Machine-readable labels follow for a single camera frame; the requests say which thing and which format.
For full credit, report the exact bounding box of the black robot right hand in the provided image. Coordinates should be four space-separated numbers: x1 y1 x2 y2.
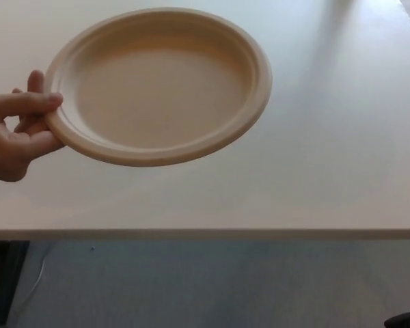
384 307 410 328

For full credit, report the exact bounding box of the dark furniture piece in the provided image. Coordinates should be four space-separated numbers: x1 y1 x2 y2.
0 240 30 328

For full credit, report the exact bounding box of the thin white floor cable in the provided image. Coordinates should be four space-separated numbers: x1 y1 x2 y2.
26 252 46 301

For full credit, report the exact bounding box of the beige round paper plate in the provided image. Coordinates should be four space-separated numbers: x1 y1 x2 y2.
44 7 273 167

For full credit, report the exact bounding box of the person's bare hand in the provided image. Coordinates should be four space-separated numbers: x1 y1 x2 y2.
0 69 67 183

